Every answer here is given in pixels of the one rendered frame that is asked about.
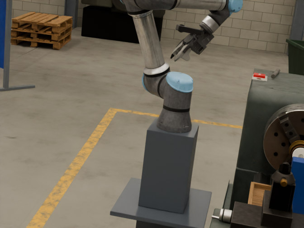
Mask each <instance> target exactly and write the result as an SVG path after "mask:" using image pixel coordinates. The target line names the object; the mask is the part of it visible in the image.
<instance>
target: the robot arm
mask: <svg viewBox="0 0 304 228"><path fill-rule="evenodd" d="M120 1H121V2H122V3H123V4H124V5H125V6H126V9H127V13H128V14H129V15H130V16H132V17H133V21H134V25H135V29H136V32H137V36H138V40H139V44H140V47H141V51H142V55H143V59H144V62H145V68H144V70H143V76H142V85H143V87H144V89H145V90H146V91H148V92H149V93H151V94H152V95H156V96H158V97H160V98H162V99H164V101H163V109H162V111H161V113H160V115H159V118H158V120H157V127H158V128H159V129H161V130H164V131H168V132H172V133H186V132H189V131H191V127H192V124H191V119H190V104H191V97H192V90H193V79H192V78H191V77H190V76H189V75H187V74H184V73H181V72H175V71H173V72H171V71H170V67H169V64H168V63H167V62H165V61H164V57H163V54H162V49H161V45H160V41H159V37H158V34H157V28H156V25H155V21H154V17H153V13H152V11H153V10H173V9H174V8H186V9H200V10H209V11H210V13H209V14H208V15H207V16H206V18H205V19H204V20H203V21H202V22H201V23H200V24H199V26H200V27H201V29H198V28H192V27H187V26H184V25H183V24H180V25H178V24H177V25H176V30H178V31H179V32H180V33H182V32H185V33H190V34H188V35H187V36H186V37H185V38H184V39H183V40H182V41H181V42H180V43H179V44H178V45H177V46H176V48H175V49H174V51H173V52H172V54H171V57H170V58H171V59H172V58H173V57H174V56H175V55H176V56H175V59H174V61H177V60H178V59H179V58H182V59H184V60H186V61H189V60H190V56H189V53H190V52H191V50H192V51H193V52H195V53H196V54H201V53H202V52H203V51H204V50H205V49H206V45H207V44H208V43H209V42H210V41H211V40H212V39H213V38H214V36H213V34H212V33H214V32H215V31H216V30H217V29H218V28H219V26H220V25H221V24H222V23H223V22H224V21H225V20H226V19H227V18H228V17H230V15H231V14H232V13H233V12H234V13H236V12H238V11H240V10H241V8H242V5H243V0H120Z"/></svg>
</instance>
